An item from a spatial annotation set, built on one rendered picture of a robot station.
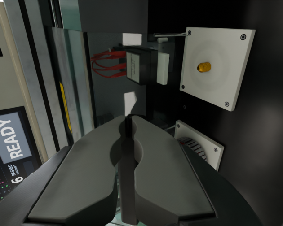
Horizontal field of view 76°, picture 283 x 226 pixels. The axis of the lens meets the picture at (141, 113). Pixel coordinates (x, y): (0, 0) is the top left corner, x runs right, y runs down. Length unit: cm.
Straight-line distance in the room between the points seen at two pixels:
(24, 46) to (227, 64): 35
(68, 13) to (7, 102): 19
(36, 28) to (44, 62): 5
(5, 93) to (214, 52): 40
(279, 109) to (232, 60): 11
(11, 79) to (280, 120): 47
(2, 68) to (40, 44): 8
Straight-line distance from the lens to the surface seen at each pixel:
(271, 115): 38
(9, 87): 40
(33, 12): 36
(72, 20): 36
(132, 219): 20
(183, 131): 52
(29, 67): 36
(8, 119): 42
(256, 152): 42
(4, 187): 51
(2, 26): 39
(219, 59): 40
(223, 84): 40
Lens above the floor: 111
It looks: 29 degrees down
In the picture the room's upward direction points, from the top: 105 degrees counter-clockwise
